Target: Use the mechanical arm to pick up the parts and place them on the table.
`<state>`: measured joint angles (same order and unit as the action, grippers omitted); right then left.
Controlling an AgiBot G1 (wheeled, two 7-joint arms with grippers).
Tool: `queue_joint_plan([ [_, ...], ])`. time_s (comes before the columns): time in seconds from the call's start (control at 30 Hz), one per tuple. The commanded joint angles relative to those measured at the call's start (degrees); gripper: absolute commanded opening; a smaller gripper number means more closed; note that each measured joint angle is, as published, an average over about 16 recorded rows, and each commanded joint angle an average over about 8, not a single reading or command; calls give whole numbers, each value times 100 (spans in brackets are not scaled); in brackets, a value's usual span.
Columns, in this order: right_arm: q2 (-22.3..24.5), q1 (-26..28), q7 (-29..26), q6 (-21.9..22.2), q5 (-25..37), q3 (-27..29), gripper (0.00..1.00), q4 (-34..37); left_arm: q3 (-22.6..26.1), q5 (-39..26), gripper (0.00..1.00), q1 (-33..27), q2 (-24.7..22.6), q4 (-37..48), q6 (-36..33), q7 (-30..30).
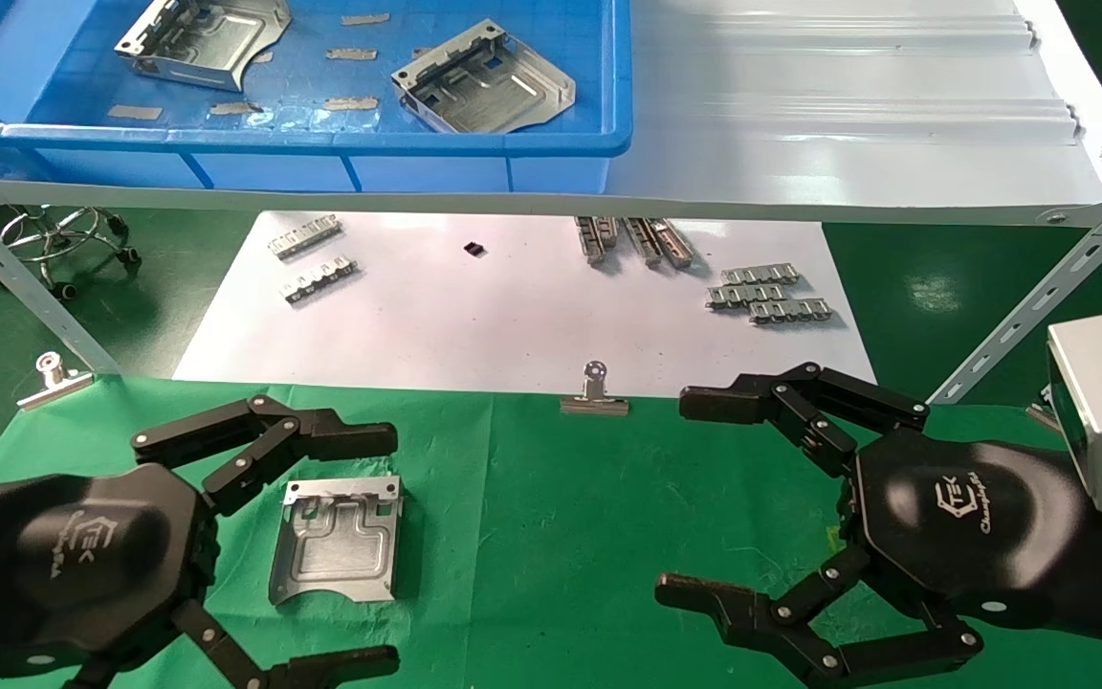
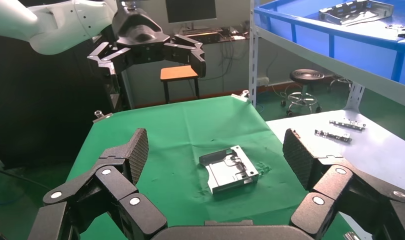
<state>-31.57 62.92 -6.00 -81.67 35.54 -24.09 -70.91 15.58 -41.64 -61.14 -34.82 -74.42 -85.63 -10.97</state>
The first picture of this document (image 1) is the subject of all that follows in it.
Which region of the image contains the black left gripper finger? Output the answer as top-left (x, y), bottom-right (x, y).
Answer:
top-left (130, 393), bottom-right (399, 518)
top-left (171, 598), bottom-right (402, 689)

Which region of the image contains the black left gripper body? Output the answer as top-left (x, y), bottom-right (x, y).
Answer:
top-left (0, 466), bottom-right (219, 671)

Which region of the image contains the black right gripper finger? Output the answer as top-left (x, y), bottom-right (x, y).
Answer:
top-left (679, 362), bottom-right (932, 479)
top-left (654, 545), bottom-right (984, 688)

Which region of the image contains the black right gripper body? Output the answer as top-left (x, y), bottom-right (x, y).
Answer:
top-left (843, 428), bottom-right (1088, 630)

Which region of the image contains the stamped metal plate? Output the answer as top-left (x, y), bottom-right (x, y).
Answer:
top-left (269, 476), bottom-right (406, 604)

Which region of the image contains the green table cloth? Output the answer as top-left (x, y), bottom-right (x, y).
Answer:
top-left (0, 375), bottom-right (1102, 689)

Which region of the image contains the perforated steel angle strut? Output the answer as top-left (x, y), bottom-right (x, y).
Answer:
top-left (0, 187), bottom-right (123, 376)
top-left (924, 170), bottom-right (1102, 408)

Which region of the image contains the white paper sheet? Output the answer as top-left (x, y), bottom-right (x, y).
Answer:
top-left (171, 212), bottom-right (885, 403)

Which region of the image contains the large blue plastic bin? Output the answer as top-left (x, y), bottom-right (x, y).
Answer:
top-left (0, 0), bottom-right (633, 195)

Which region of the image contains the chrome stool base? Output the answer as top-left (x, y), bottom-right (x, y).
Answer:
top-left (0, 205), bottom-right (143, 300)

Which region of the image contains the clear tape patch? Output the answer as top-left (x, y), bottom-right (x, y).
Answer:
top-left (243, 105), bottom-right (382, 133)

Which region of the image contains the metal plate with curved cutout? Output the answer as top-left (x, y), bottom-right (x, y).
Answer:
top-left (114, 0), bottom-right (292, 93)

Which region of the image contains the metal plate with raised rim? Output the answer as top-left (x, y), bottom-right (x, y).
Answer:
top-left (391, 19), bottom-right (577, 135)

